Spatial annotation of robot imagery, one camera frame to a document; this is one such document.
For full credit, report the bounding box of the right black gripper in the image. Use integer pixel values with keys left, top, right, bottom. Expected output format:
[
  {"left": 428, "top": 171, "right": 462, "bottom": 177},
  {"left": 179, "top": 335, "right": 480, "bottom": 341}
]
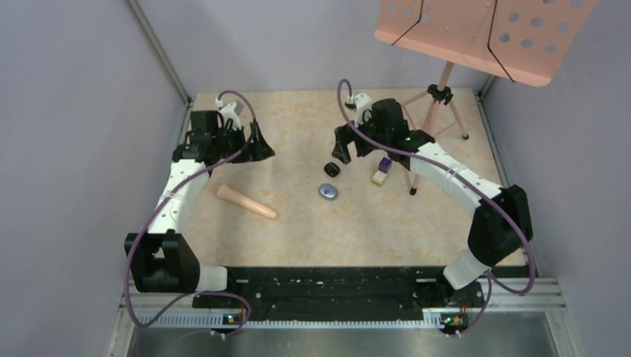
[{"left": 333, "top": 109, "right": 390, "bottom": 165}]

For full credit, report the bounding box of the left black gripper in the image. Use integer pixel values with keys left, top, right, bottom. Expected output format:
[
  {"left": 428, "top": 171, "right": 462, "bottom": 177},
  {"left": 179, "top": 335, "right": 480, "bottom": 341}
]
[{"left": 212, "top": 121, "right": 274, "bottom": 164}]

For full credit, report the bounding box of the black earbud charging case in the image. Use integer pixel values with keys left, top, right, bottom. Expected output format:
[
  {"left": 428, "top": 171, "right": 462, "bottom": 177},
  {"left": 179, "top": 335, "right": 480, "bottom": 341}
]
[{"left": 323, "top": 162, "right": 341, "bottom": 178}]

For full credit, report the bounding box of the grey earbud charging case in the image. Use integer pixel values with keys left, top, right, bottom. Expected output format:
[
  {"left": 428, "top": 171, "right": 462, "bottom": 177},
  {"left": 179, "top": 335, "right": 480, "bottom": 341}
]
[{"left": 318, "top": 183, "right": 339, "bottom": 201}]

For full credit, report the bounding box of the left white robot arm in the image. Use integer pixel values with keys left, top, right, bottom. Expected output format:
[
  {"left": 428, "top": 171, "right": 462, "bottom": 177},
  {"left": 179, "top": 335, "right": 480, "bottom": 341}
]
[{"left": 124, "top": 106, "right": 275, "bottom": 308}]

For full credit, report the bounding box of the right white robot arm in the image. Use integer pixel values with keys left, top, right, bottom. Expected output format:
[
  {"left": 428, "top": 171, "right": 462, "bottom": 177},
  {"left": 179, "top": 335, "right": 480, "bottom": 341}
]
[{"left": 332, "top": 93, "right": 533, "bottom": 306}]

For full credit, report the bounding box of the purple and cream block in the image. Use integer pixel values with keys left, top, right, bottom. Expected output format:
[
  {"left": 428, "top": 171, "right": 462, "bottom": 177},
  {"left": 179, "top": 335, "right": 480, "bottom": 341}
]
[{"left": 371, "top": 157, "right": 393, "bottom": 187}]

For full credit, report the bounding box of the pink tapered wooden leg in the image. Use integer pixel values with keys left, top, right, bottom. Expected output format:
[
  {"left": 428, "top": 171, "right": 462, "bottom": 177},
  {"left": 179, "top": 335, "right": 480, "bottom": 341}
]
[{"left": 217, "top": 184, "right": 278, "bottom": 219}]

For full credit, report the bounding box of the pink music stand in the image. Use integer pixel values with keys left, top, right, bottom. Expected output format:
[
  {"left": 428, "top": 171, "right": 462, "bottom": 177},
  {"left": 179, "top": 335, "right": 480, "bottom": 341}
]
[{"left": 374, "top": 0, "right": 598, "bottom": 196}]

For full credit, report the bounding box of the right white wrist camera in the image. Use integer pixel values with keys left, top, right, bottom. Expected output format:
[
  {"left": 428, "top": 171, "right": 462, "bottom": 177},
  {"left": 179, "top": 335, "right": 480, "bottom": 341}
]
[{"left": 345, "top": 93, "right": 374, "bottom": 127}]

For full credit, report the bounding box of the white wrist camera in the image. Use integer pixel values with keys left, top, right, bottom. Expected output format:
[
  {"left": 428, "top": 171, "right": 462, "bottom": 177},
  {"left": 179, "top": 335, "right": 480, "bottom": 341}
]
[
  {"left": 215, "top": 97, "right": 244, "bottom": 131},
  {"left": 345, "top": 93, "right": 374, "bottom": 127}
]

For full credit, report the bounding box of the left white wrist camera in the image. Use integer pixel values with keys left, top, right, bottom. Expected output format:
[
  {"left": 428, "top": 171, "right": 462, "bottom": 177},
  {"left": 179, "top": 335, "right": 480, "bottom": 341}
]
[{"left": 215, "top": 97, "right": 244, "bottom": 131}]

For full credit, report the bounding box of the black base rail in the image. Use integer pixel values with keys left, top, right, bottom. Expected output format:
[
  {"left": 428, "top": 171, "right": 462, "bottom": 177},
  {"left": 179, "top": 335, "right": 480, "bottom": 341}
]
[{"left": 192, "top": 266, "right": 487, "bottom": 324}]

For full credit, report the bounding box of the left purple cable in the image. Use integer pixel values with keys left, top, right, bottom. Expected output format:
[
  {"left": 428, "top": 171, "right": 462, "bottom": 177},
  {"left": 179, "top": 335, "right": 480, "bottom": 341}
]
[{"left": 123, "top": 90, "right": 258, "bottom": 341}]

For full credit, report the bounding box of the purple cable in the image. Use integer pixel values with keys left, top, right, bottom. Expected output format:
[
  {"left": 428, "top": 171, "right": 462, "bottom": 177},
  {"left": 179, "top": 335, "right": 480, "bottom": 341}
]
[
  {"left": 123, "top": 90, "right": 258, "bottom": 341},
  {"left": 336, "top": 78, "right": 537, "bottom": 338}
]

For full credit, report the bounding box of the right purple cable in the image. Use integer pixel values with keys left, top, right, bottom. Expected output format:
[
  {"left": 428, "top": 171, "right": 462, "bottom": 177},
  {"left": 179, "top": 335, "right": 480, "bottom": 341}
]
[{"left": 336, "top": 78, "right": 537, "bottom": 338}]

